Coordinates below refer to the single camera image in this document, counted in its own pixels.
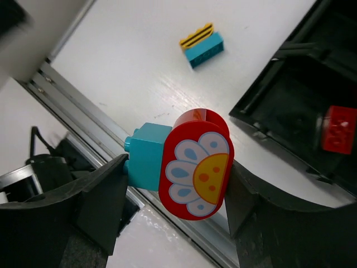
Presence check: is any small teal lego cube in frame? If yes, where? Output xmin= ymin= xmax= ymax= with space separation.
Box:
xmin=124 ymin=123 xmax=172 ymax=192

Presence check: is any yellow striped lego piece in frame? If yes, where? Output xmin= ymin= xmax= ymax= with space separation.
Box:
xmin=179 ymin=23 xmax=214 ymax=51

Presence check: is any red flower lego brick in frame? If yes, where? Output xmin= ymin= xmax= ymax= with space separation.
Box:
xmin=158 ymin=108 xmax=234 ymax=221

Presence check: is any teal lego brick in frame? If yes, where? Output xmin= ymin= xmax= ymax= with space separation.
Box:
xmin=184 ymin=32 xmax=224 ymax=69

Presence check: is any black four compartment tray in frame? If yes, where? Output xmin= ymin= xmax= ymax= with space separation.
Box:
xmin=229 ymin=1 xmax=356 ymax=195

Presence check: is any aluminium frame rail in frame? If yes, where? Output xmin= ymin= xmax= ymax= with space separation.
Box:
xmin=20 ymin=63 xmax=239 ymax=267

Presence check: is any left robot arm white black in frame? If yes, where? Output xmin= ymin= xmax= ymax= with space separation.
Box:
xmin=1 ymin=126 xmax=95 ymax=203

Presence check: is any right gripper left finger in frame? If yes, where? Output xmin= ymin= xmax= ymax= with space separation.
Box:
xmin=1 ymin=154 xmax=128 ymax=267

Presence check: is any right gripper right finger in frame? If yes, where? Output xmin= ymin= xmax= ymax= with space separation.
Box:
xmin=225 ymin=162 xmax=356 ymax=267

